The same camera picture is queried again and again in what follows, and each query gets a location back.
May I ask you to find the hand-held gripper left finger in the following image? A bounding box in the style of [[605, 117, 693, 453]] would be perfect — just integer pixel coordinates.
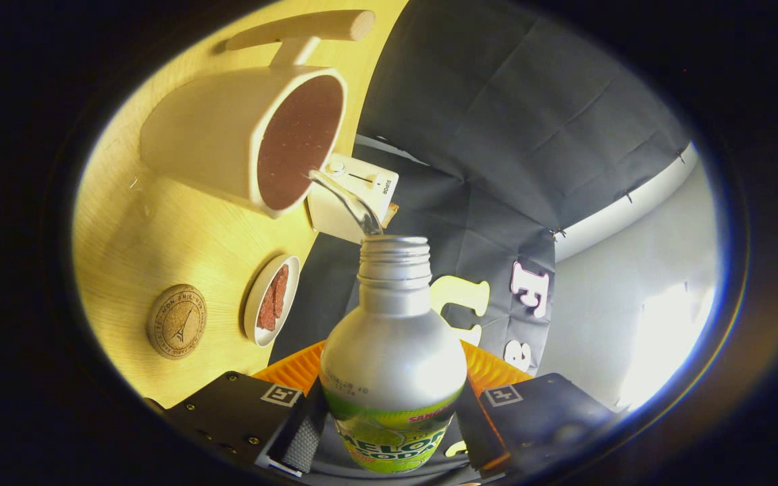
[[146, 341, 329, 477]]

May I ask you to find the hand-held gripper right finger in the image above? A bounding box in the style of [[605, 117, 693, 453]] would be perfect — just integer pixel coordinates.
[[455, 340, 623, 477]]

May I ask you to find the round cork coaster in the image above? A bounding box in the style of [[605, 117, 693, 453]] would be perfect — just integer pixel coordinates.
[[146, 283, 208, 360]]

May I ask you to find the silver bottle with green label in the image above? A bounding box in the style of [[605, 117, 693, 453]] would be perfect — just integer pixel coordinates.
[[319, 235, 469, 475]]

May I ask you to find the cream cup with wooden handle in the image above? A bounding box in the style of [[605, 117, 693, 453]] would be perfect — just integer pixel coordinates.
[[139, 9, 376, 220]]

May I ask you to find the white oval plate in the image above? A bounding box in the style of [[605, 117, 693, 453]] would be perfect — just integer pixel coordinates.
[[243, 254, 301, 348]]

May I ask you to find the red meat strip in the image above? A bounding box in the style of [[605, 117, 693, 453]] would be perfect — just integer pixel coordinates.
[[257, 287, 276, 331], [271, 265, 290, 319]]

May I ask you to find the wooden table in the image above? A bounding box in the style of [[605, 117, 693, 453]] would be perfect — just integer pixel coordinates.
[[72, 0, 410, 409]]

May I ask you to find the white toaster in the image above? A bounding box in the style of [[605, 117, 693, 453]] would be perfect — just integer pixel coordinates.
[[306, 153, 400, 245]]

